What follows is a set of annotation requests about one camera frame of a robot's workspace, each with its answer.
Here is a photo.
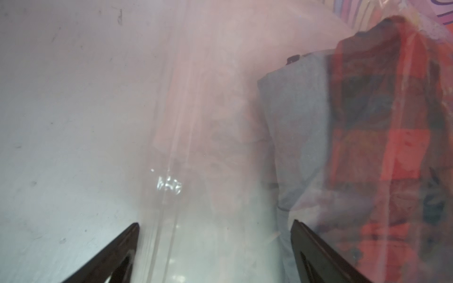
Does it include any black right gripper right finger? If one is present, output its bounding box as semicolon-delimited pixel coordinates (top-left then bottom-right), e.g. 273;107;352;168
291;220;370;283

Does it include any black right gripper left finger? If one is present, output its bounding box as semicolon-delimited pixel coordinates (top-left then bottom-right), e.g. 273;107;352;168
63;222;140;283

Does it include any red black plaid shirt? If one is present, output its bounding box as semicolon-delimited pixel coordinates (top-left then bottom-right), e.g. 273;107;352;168
316;16;453;283

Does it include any clear plastic vacuum bag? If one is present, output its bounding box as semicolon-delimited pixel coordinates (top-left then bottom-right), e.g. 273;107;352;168
145;1;453;283

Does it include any grey shirt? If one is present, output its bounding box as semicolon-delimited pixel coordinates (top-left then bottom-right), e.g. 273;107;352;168
258;50;333;214

